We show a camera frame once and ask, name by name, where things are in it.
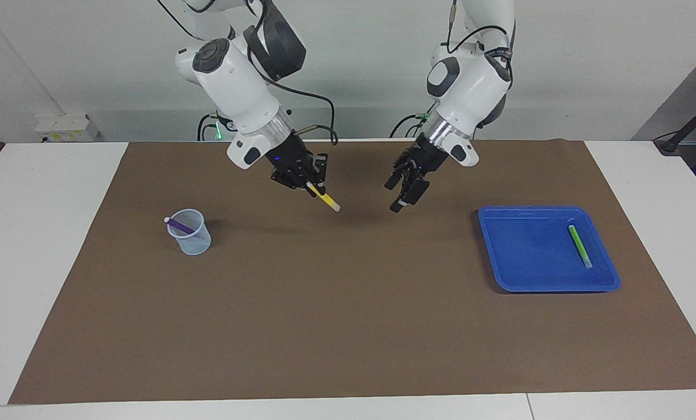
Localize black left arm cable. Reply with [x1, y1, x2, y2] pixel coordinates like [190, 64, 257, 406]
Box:
[444, 0, 516, 88]

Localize white wall socket box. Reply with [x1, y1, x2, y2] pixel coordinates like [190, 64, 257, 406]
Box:
[34, 114, 100, 144]

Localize pale blue plastic cup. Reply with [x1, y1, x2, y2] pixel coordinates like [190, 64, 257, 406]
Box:
[167, 209, 212, 256]

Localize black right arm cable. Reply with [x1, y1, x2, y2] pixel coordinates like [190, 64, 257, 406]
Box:
[246, 52, 339, 146]

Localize black left base cables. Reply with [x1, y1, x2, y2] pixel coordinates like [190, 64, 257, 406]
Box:
[390, 111, 436, 139]

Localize black stand pole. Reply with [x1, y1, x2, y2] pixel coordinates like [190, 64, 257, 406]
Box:
[654, 93, 696, 155]

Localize black right base cables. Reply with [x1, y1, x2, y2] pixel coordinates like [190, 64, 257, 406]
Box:
[198, 113, 232, 142]

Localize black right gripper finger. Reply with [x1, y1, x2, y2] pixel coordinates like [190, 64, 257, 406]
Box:
[271, 168, 313, 191]
[310, 153, 330, 197]

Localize brown table mat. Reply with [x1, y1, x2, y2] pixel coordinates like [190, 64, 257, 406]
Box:
[8, 139, 696, 405]

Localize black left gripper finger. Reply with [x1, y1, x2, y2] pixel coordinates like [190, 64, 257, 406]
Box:
[384, 157, 411, 191]
[389, 174, 431, 214]

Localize green marker pen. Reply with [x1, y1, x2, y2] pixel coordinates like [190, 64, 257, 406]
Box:
[568, 225, 593, 270]

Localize yellow marker pen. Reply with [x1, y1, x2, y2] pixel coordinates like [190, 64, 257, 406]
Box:
[306, 182, 341, 213]

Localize black base cables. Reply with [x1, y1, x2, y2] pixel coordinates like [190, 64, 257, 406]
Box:
[390, 111, 436, 139]
[198, 113, 232, 142]

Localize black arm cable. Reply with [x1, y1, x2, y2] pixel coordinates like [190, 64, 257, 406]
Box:
[444, 0, 516, 88]
[246, 52, 339, 146]

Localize blue plastic tray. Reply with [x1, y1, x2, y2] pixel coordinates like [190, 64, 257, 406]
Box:
[478, 205, 621, 293]

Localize purple marker pen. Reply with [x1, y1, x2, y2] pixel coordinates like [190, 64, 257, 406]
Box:
[164, 217, 205, 236]

